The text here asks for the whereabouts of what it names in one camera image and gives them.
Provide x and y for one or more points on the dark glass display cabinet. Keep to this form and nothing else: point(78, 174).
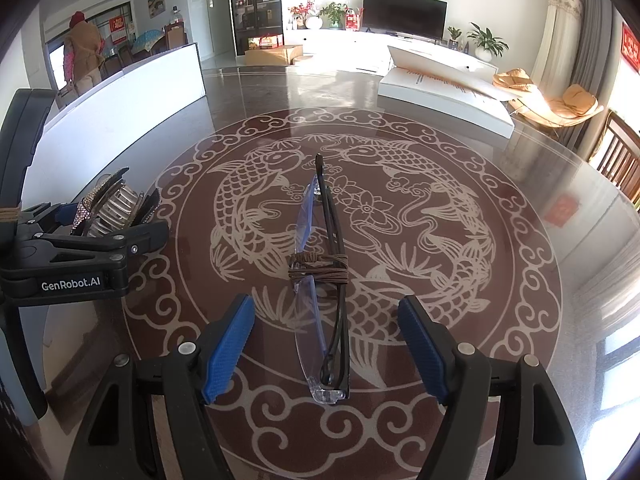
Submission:
point(255, 5)

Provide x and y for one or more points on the black frame eyeglasses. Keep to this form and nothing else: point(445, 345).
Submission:
point(330, 215)

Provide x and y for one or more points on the black television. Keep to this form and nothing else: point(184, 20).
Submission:
point(405, 12)

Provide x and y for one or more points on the white standing air conditioner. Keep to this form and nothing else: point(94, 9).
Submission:
point(557, 35)

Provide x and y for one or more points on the red flowers in vase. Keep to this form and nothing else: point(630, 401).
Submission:
point(302, 15)

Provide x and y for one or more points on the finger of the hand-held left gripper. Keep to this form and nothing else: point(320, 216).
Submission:
point(140, 237)
point(67, 214)

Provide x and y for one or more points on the green leafy houseplant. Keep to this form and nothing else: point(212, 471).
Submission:
point(334, 14)

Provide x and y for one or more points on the white flat box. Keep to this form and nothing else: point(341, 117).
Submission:
point(440, 100)

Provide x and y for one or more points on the fish pattern glass turntable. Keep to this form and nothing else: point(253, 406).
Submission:
point(450, 285)

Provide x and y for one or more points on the brown cardboard box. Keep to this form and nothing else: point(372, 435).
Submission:
point(275, 55)

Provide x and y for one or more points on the dark hair clip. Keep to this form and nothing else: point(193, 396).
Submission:
point(147, 205)

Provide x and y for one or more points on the dining table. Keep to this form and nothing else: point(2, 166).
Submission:
point(147, 41)

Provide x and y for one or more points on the red table decoration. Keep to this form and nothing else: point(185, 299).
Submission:
point(353, 20)

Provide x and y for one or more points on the red wall hanging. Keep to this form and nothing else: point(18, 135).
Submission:
point(631, 45)

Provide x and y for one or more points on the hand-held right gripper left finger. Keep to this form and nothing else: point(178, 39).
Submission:
point(227, 350)

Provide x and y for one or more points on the red gift box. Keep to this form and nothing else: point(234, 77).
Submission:
point(265, 41)

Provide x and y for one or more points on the red wall poster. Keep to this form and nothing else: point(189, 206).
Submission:
point(119, 29)

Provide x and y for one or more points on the white television console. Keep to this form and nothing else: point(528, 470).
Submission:
point(350, 42)

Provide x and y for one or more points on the orange lounge chair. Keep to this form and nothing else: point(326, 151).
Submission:
point(570, 102)

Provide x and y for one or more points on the grey curtain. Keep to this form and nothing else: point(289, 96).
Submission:
point(592, 35)

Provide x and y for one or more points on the white door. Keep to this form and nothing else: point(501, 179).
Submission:
point(217, 10)

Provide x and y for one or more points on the large green potted plant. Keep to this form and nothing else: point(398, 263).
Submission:
point(487, 40)

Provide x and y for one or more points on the small green potted plant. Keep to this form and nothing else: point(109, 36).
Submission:
point(454, 34)

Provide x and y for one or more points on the silver metal hair clip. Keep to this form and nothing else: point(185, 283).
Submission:
point(117, 205)

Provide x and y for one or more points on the large white box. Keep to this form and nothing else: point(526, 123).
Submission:
point(125, 105)

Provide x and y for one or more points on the rhinestone hair clip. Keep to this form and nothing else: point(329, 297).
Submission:
point(90, 200)

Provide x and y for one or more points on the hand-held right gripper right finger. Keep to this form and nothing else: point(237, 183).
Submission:
point(422, 350)

